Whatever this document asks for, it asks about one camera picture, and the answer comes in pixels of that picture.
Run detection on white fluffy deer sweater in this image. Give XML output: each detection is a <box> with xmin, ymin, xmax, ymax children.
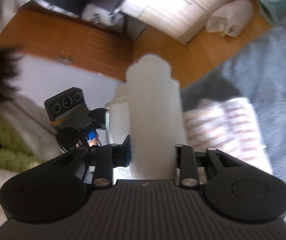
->
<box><xmin>107</xmin><ymin>54</ymin><xmax>187</xmax><ymax>180</ymax></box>

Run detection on green fleece left sleeve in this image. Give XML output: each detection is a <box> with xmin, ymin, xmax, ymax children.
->
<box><xmin>0</xmin><ymin>114</ymin><xmax>42</xmax><ymax>173</ymax></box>

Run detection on grey bed blanket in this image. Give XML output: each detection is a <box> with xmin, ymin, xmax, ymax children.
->
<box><xmin>181</xmin><ymin>19</ymin><xmax>286</xmax><ymax>220</ymax></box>

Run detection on rolled white towel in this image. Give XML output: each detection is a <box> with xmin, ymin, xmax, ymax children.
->
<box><xmin>205</xmin><ymin>0</ymin><xmax>254</xmax><ymax>37</ymax></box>

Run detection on large cardboard box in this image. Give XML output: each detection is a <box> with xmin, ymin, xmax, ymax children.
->
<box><xmin>122</xmin><ymin>0</ymin><xmax>233</xmax><ymax>44</ymax></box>

